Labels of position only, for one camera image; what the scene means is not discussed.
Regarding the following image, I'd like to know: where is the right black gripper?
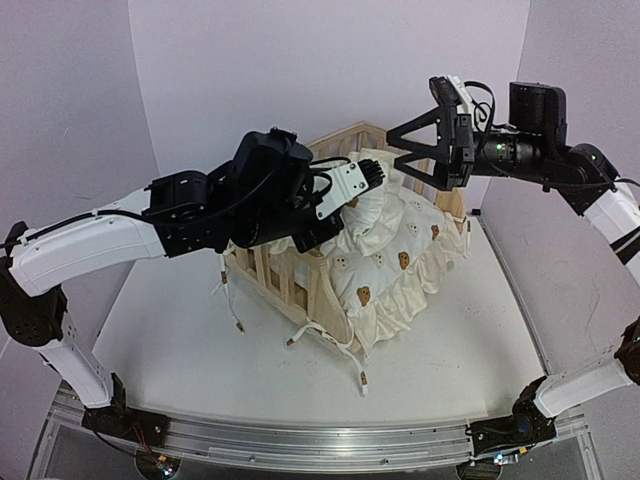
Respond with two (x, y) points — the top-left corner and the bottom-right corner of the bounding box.
(387, 105), (550, 190)

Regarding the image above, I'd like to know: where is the wooden pet bed frame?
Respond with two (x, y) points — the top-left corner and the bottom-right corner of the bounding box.
(225, 123), (471, 354)

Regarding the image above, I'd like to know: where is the bear print cushion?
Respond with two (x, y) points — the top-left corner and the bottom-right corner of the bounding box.
(209, 189), (474, 399)

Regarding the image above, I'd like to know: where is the small bear print pillow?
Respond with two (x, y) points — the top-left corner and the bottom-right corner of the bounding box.
(341, 148), (404, 256)

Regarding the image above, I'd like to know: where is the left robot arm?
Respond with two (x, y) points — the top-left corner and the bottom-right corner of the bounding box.
(1, 128), (367, 437)

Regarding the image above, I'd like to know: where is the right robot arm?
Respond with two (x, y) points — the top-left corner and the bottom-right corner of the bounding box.
(386, 76), (639, 278)

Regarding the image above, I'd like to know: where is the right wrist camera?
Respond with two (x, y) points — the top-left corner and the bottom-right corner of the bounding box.
(429, 75), (474, 114)

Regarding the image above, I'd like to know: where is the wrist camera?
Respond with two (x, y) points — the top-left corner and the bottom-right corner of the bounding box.
(429, 75), (474, 114)
(310, 157), (386, 220)

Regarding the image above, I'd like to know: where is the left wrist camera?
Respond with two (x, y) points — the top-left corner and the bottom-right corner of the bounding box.
(310, 157), (386, 220)

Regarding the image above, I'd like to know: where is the aluminium front rail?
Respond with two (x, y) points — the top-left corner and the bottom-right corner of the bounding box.
(30, 384), (591, 477)

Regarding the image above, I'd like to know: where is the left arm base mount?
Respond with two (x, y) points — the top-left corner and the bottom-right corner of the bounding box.
(82, 373), (170, 447)

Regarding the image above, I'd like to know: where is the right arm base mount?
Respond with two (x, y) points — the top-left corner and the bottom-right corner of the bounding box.
(465, 400), (556, 457)

